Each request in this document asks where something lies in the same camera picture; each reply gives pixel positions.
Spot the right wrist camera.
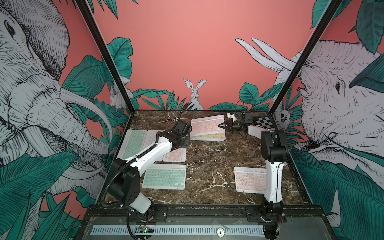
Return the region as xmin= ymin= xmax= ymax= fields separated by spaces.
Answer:
xmin=242 ymin=112 xmax=254 ymax=125

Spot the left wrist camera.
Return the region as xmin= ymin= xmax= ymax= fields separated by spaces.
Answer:
xmin=171 ymin=121 xmax=193 ymax=137

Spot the green keyboard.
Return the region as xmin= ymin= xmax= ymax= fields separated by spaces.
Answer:
xmin=142 ymin=164 xmax=187 ymax=190
xmin=117 ymin=130 xmax=147 ymax=160

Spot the left white keyboard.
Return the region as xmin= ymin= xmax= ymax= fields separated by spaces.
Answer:
xmin=141 ymin=130 xmax=159 ymax=151

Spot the yellow keyboard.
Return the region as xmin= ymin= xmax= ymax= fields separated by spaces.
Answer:
xmin=190 ymin=132 xmax=226 ymax=142

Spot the white slotted cable duct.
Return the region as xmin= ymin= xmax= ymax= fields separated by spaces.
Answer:
xmin=90 ymin=225 xmax=265 ymax=237

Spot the right black frame post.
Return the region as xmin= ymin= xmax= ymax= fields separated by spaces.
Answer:
xmin=269 ymin=0 xmax=342 ymax=115

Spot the black white checkerboard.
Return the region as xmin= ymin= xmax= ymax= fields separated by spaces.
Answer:
xmin=254 ymin=117 xmax=275 ymax=130

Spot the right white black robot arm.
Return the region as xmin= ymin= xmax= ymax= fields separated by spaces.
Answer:
xmin=218 ymin=120 xmax=289 ymax=223

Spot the far left green keyboard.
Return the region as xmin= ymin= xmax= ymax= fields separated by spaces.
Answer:
xmin=117 ymin=130 xmax=147 ymax=160

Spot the small electronics board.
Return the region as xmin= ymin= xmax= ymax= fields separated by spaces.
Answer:
xmin=137 ymin=226 xmax=154 ymax=235

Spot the black front mounting rail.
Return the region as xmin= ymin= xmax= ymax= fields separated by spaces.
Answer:
xmin=85 ymin=204 xmax=326 ymax=223

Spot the left black frame post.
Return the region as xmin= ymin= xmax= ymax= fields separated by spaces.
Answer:
xmin=75 ymin=0 xmax=135 ymax=114

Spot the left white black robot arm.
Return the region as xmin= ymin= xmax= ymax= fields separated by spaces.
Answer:
xmin=100 ymin=131 xmax=190 ymax=215

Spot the black frame post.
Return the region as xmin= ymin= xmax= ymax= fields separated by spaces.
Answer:
xmin=269 ymin=0 xmax=342 ymax=115
xmin=75 ymin=0 xmax=135 ymax=114

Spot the near green keyboard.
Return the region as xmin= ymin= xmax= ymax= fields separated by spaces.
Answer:
xmin=142 ymin=164 xmax=187 ymax=190

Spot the round silver lock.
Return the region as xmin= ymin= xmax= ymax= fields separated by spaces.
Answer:
xmin=217 ymin=228 xmax=225 ymax=238

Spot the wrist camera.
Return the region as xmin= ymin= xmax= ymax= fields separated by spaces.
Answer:
xmin=242 ymin=112 xmax=254 ymax=125
xmin=171 ymin=121 xmax=193 ymax=137

